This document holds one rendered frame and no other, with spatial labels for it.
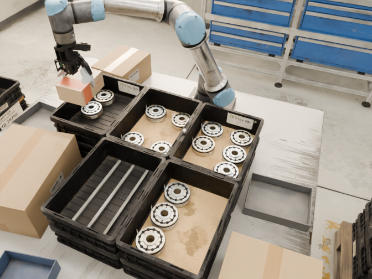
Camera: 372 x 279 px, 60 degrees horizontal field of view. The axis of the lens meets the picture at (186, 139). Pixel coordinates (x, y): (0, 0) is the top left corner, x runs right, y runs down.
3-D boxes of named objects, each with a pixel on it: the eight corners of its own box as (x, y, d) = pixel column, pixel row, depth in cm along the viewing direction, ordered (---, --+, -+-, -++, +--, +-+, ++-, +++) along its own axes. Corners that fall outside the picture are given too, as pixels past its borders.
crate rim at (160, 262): (168, 161, 132) (167, 158, 130) (238, 186, 123) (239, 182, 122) (113, 246, 105) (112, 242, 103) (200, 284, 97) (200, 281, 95)
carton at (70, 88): (81, 79, 147) (77, 65, 142) (104, 85, 144) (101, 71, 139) (59, 99, 136) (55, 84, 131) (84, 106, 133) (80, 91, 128)
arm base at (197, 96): (197, 93, 191) (199, 78, 185) (222, 99, 189) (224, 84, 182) (189, 107, 181) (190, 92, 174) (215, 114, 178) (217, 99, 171)
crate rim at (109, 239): (104, 139, 140) (103, 135, 138) (167, 161, 132) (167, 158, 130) (40, 213, 113) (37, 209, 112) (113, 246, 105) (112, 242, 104)
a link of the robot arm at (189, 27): (227, 86, 174) (186, -4, 134) (240, 102, 164) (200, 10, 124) (208, 98, 174) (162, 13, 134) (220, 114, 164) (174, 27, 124)
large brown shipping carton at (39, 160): (40, 239, 128) (24, 211, 114) (-28, 224, 132) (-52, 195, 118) (83, 164, 156) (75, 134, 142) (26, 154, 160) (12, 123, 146)
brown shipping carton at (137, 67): (125, 99, 193) (122, 76, 182) (95, 88, 200) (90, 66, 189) (151, 75, 212) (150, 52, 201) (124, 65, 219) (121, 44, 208)
